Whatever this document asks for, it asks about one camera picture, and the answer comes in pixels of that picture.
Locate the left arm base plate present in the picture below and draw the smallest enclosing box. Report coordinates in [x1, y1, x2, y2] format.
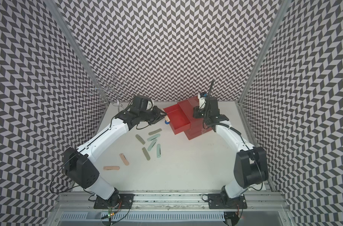
[94, 194, 135, 210]

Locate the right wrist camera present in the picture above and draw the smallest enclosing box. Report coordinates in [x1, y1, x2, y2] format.
[198, 92, 208, 109]

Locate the olive knife lower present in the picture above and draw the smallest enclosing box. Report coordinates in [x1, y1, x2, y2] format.
[142, 147, 151, 161]

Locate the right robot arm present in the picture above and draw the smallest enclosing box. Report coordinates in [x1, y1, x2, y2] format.
[193, 92, 269, 199]

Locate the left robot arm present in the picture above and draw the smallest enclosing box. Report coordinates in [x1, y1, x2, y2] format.
[63, 95, 167, 200]

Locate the mint knife right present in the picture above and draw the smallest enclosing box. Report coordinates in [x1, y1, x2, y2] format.
[156, 144, 161, 158]

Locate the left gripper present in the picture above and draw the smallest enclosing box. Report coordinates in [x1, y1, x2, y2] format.
[139, 105, 168, 125]

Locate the mint knife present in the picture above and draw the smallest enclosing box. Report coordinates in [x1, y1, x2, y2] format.
[156, 144, 161, 158]
[147, 134, 161, 141]
[147, 139, 157, 151]

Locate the mint knife upper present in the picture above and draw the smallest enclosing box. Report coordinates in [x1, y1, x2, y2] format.
[147, 134, 161, 141]

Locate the wire mug tree stand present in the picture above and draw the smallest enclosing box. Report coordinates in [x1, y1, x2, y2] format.
[86, 75, 129, 112]

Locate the red drawer cabinet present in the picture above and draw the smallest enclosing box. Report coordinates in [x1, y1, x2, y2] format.
[178, 97, 212, 140]

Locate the olive knife left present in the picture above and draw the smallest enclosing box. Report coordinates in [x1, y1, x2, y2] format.
[135, 134, 146, 145]

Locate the red top drawer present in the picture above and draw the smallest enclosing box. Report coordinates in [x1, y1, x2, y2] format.
[164, 104, 191, 135]

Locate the aluminium front rail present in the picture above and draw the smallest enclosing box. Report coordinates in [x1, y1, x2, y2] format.
[53, 191, 289, 212]

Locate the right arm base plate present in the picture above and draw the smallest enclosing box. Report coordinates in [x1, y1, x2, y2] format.
[207, 194, 247, 210]

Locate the mint knife middle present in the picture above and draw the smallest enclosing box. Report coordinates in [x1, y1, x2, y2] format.
[147, 139, 157, 151]

